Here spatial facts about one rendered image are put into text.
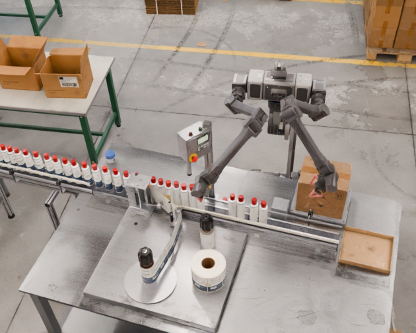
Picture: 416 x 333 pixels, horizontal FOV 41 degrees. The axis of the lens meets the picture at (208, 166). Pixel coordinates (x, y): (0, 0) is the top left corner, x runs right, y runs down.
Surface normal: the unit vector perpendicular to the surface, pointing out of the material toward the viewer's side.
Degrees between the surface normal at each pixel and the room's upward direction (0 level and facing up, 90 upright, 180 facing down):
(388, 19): 90
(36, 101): 0
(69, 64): 89
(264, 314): 0
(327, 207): 90
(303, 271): 0
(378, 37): 90
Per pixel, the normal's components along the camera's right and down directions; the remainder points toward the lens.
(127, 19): -0.04, -0.70
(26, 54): -0.14, 0.70
